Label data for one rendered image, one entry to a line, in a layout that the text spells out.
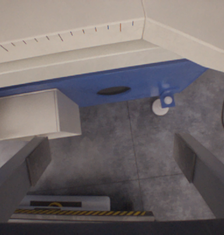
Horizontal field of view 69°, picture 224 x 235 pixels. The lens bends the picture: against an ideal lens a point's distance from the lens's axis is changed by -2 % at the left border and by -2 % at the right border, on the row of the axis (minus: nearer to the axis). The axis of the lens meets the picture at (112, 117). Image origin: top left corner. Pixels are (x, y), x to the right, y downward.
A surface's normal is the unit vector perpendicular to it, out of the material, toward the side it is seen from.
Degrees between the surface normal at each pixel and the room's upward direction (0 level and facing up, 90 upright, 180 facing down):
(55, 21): 0
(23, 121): 0
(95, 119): 0
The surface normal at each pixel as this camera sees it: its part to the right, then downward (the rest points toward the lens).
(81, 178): -0.06, -0.14
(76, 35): 0.14, 0.98
